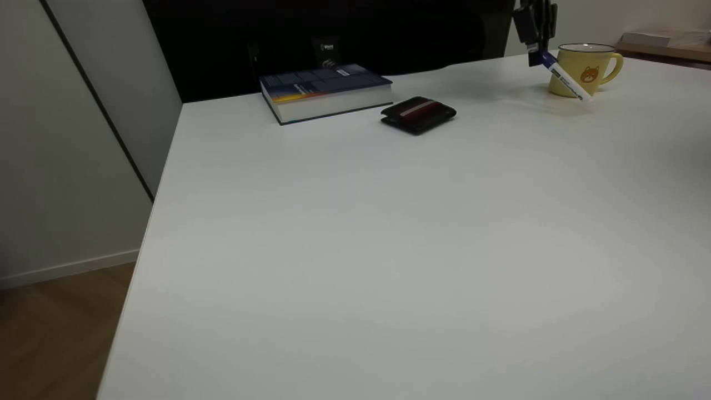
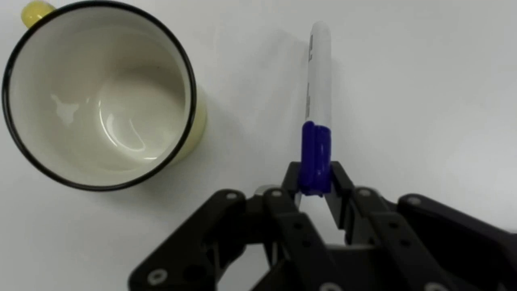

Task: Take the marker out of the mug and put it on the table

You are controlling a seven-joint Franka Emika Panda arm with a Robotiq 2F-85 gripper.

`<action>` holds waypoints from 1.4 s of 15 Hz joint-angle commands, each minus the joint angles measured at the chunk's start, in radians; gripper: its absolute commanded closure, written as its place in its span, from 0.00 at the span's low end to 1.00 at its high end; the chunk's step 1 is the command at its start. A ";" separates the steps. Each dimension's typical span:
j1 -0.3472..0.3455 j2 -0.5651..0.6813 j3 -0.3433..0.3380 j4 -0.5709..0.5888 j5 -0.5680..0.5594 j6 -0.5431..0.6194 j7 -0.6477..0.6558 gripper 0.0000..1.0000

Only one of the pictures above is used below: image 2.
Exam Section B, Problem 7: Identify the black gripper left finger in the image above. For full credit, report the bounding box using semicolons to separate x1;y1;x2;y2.
127;160;345;291

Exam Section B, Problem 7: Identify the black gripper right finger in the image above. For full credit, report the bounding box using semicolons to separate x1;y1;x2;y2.
323;160;517;291

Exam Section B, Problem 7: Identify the white marker with blue cap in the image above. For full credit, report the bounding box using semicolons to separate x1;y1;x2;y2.
297;20;334;199

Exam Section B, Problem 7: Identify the yellow enamel mug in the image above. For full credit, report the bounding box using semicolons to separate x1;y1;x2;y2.
0;0;208;193

